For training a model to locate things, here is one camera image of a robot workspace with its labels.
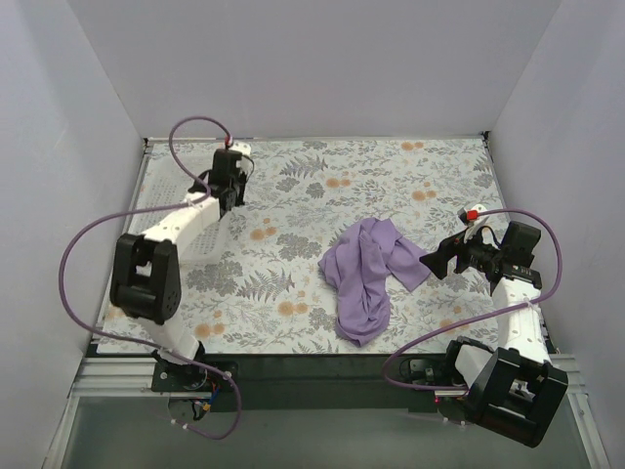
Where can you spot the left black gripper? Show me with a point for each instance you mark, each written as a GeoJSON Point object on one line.
{"type": "Point", "coordinates": [234, 193]}

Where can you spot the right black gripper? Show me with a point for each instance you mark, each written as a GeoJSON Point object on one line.
{"type": "Point", "coordinates": [458, 254]}

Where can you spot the purple t shirt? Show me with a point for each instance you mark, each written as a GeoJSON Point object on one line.
{"type": "Point", "coordinates": [357, 266]}

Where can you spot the white plastic basket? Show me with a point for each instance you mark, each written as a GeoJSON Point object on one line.
{"type": "Point", "coordinates": [195, 227]}

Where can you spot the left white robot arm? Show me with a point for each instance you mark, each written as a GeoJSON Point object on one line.
{"type": "Point", "coordinates": [146, 276]}

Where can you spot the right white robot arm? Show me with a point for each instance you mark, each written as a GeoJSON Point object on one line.
{"type": "Point", "coordinates": [514, 390]}

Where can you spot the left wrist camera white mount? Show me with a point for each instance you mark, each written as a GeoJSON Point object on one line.
{"type": "Point", "coordinates": [239, 150]}

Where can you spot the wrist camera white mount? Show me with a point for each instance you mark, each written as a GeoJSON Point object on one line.
{"type": "Point", "coordinates": [473, 219]}
{"type": "Point", "coordinates": [239, 150]}

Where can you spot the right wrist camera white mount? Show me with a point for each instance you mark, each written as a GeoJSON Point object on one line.
{"type": "Point", "coordinates": [473, 219]}

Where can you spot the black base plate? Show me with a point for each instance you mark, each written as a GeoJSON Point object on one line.
{"type": "Point", "coordinates": [291, 382]}

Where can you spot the aluminium frame rail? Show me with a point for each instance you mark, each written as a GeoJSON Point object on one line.
{"type": "Point", "coordinates": [114, 420]}

